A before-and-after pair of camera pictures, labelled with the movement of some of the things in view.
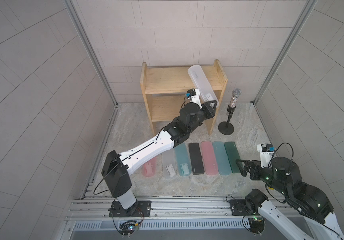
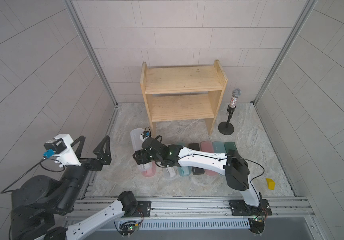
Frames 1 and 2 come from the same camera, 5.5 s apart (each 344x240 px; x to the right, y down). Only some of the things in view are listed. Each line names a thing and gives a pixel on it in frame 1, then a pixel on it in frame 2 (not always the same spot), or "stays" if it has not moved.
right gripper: x=253 y=165 to x=144 y=156
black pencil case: x=196 y=159 stays
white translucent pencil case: x=169 y=165 stays
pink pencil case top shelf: x=149 y=167 stays
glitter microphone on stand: x=226 y=127 stays
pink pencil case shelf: x=209 y=158 stays
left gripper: x=205 y=110 to x=102 y=158
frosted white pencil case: x=201 y=83 to x=137 y=144
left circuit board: x=128 y=227 stays
